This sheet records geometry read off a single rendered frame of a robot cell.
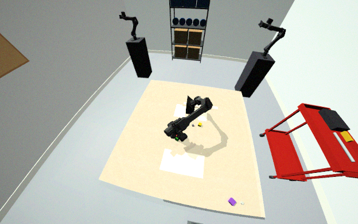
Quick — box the purple block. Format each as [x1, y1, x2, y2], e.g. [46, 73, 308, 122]
[228, 198, 236, 206]

